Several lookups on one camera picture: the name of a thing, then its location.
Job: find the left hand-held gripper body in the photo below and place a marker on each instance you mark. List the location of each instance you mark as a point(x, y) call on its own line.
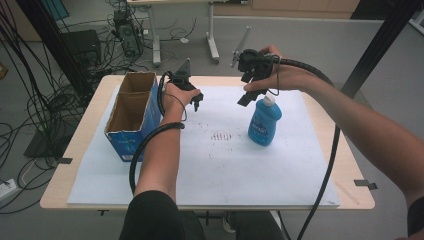
point(181, 78)

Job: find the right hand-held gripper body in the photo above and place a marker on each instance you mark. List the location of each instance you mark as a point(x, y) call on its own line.
point(258, 65)

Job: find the blue bottle with white cap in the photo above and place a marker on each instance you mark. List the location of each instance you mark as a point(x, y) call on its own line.
point(265, 123)

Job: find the blue cardboard box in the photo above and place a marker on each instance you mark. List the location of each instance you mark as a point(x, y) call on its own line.
point(133, 110)

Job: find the person's left hand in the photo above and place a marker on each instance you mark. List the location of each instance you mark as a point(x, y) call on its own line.
point(173, 100)

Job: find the person's right hand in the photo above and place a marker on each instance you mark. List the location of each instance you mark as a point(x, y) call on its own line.
point(290, 80)

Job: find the black computer tower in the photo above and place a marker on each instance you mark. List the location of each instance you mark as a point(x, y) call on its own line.
point(128, 33)

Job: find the black box on floor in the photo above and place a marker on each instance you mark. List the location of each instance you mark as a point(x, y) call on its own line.
point(81, 46)

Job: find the black metal stand pole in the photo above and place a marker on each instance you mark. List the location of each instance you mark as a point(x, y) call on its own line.
point(380, 46)
point(56, 46)

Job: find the black table clip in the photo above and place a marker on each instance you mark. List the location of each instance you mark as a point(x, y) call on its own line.
point(64, 160)
point(365, 184)

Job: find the white power strip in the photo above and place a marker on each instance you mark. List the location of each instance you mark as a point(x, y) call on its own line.
point(7, 189)

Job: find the white desk frame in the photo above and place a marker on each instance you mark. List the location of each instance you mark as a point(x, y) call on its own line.
point(156, 33)

